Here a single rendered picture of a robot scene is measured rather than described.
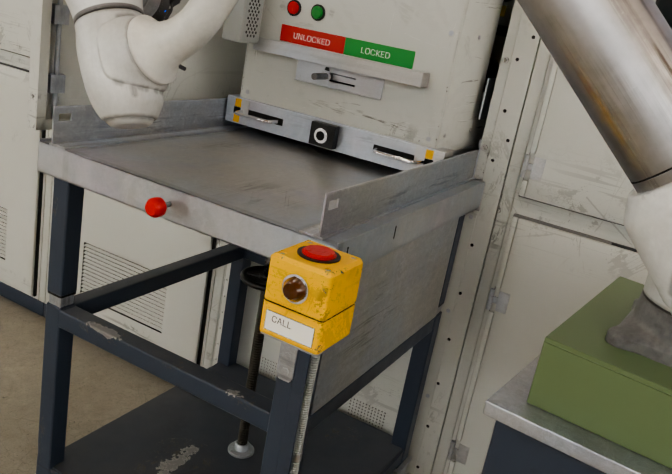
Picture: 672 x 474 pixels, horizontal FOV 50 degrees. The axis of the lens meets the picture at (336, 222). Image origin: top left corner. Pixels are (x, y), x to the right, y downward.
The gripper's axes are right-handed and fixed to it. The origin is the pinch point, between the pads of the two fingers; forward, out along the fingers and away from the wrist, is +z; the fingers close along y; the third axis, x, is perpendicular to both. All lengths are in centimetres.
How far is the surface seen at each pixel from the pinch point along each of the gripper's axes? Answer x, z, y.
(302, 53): 15.9, 17.0, -6.9
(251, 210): 33.9, -22.7, 22.9
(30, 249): -66, 80, 79
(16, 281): -69, 85, 93
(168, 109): -3.2, 10.0, 15.6
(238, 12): 1.6, 11.2, -8.6
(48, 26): -20.6, -11.5, 10.6
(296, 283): 53, -53, 24
